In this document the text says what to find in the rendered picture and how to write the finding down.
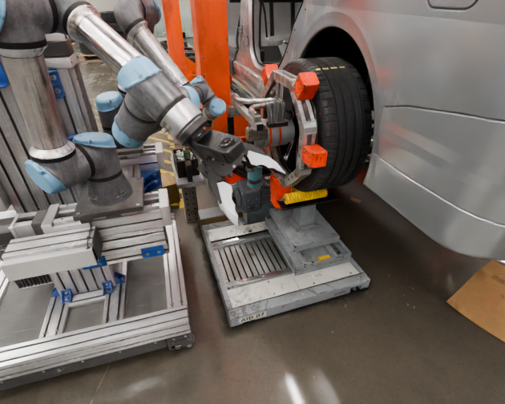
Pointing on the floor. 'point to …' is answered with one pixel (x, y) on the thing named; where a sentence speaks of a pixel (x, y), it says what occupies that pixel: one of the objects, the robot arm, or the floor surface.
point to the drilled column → (190, 204)
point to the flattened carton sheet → (492, 300)
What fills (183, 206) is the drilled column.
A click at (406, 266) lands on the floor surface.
